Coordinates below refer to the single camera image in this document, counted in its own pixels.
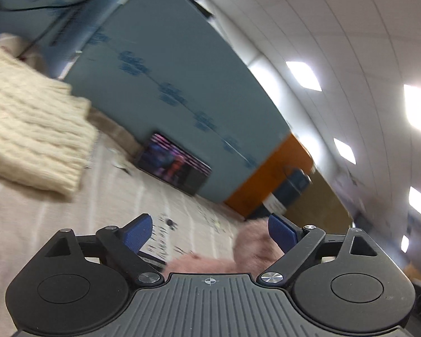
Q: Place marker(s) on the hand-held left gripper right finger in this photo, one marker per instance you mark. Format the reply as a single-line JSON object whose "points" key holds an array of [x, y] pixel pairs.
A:
{"points": [[282, 233]]}

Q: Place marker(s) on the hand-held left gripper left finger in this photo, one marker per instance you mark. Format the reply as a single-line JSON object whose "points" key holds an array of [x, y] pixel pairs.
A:
{"points": [[138, 233]]}

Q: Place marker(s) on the pink knitted sweater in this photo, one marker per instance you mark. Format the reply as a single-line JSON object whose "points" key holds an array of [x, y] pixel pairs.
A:
{"points": [[252, 249]]}

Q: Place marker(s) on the dark blue vacuum bottle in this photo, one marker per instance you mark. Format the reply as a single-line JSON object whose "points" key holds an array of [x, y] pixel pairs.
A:
{"points": [[294, 182]]}

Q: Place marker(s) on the printed beige bed sheet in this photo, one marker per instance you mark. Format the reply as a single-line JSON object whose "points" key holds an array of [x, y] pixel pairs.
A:
{"points": [[56, 210]]}

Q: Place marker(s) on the light blue cardboard box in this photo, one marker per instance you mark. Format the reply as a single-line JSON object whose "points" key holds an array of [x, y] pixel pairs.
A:
{"points": [[182, 63], [38, 21]]}

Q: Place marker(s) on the orange cardboard box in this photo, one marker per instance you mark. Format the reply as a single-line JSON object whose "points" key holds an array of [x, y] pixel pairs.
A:
{"points": [[263, 179]]}

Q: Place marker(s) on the smartphone with lit screen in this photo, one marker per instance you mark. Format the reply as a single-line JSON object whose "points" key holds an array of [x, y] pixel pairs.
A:
{"points": [[173, 166]]}

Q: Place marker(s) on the brown cardboard box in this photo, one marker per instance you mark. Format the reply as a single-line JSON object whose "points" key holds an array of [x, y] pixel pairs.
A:
{"points": [[328, 200]]}

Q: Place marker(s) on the cream knitted sweater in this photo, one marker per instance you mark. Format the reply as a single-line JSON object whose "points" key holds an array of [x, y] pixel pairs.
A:
{"points": [[31, 123]]}

